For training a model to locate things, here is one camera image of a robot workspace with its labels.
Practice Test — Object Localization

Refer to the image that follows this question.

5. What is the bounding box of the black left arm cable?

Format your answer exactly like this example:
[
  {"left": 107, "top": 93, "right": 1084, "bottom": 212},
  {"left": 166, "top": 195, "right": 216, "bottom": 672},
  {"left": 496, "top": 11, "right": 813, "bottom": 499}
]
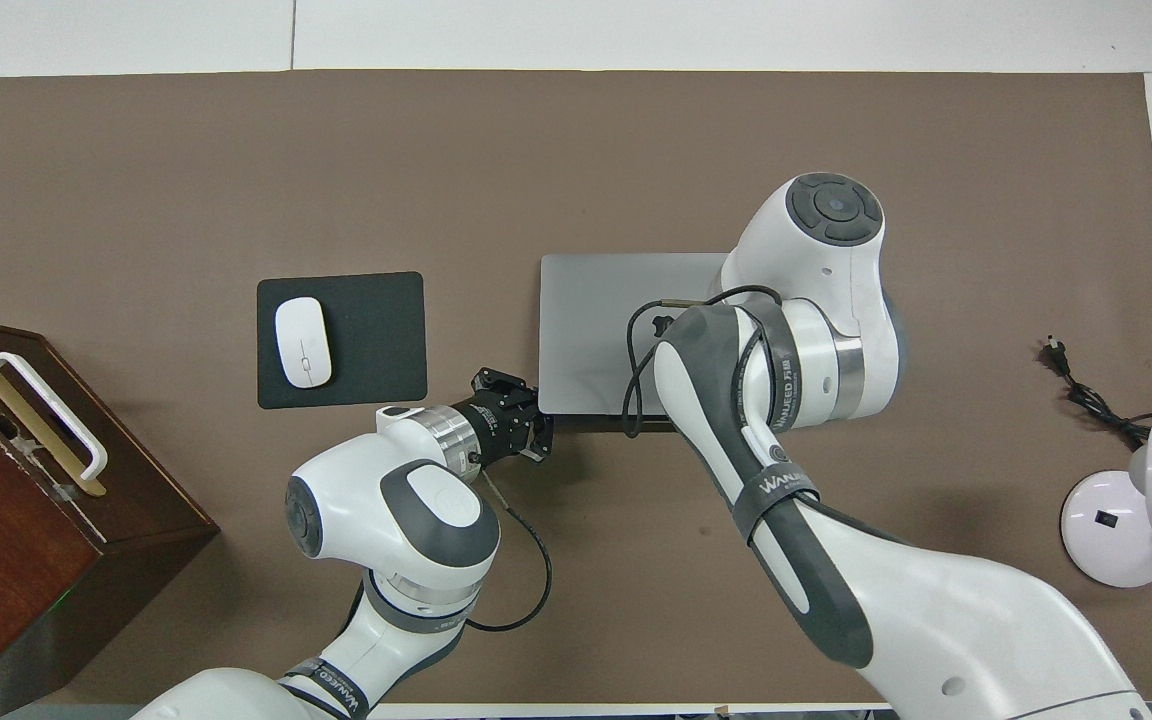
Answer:
[{"left": 466, "top": 470, "right": 555, "bottom": 633}]

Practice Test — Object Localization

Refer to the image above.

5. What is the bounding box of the white computer mouse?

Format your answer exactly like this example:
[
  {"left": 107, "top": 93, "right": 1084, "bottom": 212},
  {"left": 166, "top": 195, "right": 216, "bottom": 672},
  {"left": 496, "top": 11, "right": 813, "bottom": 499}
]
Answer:
[{"left": 274, "top": 296, "right": 334, "bottom": 390}]

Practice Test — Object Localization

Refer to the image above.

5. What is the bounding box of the dark brown wooden box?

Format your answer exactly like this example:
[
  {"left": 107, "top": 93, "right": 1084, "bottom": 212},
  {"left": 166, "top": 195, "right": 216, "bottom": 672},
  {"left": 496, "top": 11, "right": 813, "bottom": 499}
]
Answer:
[{"left": 0, "top": 312, "right": 220, "bottom": 717}]

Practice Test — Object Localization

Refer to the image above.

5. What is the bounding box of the gold handle plate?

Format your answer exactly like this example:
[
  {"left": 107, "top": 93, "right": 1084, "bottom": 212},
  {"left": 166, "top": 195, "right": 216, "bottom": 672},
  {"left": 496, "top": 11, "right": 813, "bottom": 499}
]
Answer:
[{"left": 0, "top": 352, "right": 107, "bottom": 498}]

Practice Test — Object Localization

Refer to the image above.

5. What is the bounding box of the grey aluminium laptop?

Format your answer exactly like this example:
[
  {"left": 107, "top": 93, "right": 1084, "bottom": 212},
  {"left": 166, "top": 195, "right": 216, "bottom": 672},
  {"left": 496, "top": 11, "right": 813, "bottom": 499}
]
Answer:
[{"left": 538, "top": 253, "right": 737, "bottom": 433}]

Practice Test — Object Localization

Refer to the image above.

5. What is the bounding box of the white box handle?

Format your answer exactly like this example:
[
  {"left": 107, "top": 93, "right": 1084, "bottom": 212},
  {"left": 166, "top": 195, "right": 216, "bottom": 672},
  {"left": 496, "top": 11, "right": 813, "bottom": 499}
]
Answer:
[{"left": 0, "top": 352, "right": 109, "bottom": 482}]

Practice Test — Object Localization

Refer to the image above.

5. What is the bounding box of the white desk lamp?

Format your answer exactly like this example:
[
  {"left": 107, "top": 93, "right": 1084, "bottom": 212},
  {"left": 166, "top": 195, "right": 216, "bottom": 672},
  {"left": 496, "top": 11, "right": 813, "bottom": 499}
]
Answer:
[{"left": 1060, "top": 413, "right": 1152, "bottom": 589}]

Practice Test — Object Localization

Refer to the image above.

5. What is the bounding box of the brown table mat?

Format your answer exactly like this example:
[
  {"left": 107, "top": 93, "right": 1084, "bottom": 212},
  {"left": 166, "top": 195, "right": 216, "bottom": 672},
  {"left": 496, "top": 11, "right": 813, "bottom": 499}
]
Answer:
[{"left": 0, "top": 70, "right": 1152, "bottom": 706}]

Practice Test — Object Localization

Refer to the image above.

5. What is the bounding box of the black mouse pad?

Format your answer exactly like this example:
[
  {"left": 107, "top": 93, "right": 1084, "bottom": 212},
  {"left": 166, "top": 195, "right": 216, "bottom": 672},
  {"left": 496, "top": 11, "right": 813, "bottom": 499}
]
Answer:
[{"left": 256, "top": 271, "right": 429, "bottom": 410}]

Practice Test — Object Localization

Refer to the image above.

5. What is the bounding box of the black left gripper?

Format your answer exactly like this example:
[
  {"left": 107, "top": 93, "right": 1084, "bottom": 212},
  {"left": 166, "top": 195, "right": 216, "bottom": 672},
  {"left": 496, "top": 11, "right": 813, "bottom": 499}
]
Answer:
[{"left": 454, "top": 368, "right": 554, "bottom": 469}]

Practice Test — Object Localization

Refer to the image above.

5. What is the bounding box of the black lamp power cable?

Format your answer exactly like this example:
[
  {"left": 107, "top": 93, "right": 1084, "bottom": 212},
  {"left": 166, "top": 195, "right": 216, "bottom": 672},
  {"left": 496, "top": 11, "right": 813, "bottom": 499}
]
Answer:
[{"left": 1041, "top": 338, "right": 1152, "bottom": 448}]

